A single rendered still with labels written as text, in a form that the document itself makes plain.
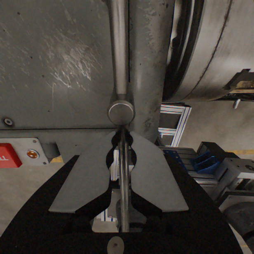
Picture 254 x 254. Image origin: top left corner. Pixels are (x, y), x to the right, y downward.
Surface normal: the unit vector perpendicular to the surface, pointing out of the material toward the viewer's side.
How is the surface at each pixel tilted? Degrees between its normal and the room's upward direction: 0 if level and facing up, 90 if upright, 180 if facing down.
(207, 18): 1
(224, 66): 24
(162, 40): 41
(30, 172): 0
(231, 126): 0
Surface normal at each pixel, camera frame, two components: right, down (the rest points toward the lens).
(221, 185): -1.00, -0.08
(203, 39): 0.00, 0.62
